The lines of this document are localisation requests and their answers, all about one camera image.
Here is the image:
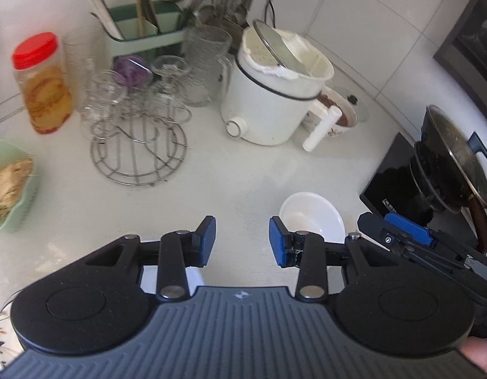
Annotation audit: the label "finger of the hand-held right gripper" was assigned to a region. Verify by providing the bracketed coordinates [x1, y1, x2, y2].
[357, 212, 471, 271]

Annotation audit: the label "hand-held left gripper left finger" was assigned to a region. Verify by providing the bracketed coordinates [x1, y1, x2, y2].
[85, 216, 217, 301]

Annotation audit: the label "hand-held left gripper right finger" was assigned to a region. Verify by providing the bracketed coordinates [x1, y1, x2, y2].
[268, 216, 390, 301]

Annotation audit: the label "deer print floral plate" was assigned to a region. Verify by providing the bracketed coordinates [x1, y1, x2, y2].
[0, 290, 26, 367]

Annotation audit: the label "person's right forearm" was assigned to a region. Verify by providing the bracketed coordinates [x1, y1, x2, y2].
[460, 335, 487, 372]

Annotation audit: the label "black induction stove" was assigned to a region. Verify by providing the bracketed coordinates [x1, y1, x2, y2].
[360, 132, 483, 242]

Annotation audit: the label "black wok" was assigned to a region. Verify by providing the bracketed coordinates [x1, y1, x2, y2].
[414, 105, 487, 250]

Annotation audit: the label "white electric cooker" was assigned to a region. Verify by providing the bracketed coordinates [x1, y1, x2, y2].
[221, 27, 344, 153]

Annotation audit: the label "brown patterned bowl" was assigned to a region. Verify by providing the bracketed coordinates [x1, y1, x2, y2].
[302, 87, 359, 138]

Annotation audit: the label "small glass lid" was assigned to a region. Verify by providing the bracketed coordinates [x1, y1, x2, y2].
[333, 87, 371, 124]

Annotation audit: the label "clear glass cup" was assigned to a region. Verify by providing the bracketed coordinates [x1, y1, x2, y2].
[149, 55, 189, 107]
[84, 69, 128, 128]

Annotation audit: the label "textured glass mug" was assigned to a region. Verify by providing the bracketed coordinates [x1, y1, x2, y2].
[183, 24, 234, 108]

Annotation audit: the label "green plastic basket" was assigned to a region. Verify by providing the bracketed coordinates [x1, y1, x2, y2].
[0, 139, 41, 233]

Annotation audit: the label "purple glass cup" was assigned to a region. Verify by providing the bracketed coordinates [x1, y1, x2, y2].
[112, 56, 150, 87]

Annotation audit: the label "glass cooker lid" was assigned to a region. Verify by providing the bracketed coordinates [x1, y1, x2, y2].
[252, 19, 312, 76]

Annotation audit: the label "dark cabinet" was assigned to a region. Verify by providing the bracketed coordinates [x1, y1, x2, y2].
[433, 0, 487, 104]

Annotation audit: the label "dried noodles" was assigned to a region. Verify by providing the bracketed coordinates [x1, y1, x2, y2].
[0, 158, 34, 222]

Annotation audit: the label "green utensil holder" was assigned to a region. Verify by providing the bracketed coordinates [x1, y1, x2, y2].
[104, 2, 187, 64]

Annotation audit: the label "red lid plastic jar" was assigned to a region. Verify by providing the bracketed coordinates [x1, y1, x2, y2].
[12, 32, 75, 135]

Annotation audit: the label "bundle of chopsticks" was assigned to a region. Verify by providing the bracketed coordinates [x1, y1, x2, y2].
[81, 0, 160, 41]

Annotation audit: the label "round wire cup rack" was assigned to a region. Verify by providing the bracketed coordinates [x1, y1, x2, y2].
[81, 105, 189, 187]

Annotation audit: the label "blue pot handle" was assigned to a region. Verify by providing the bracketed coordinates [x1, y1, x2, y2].
[466, 131, 487, 163]

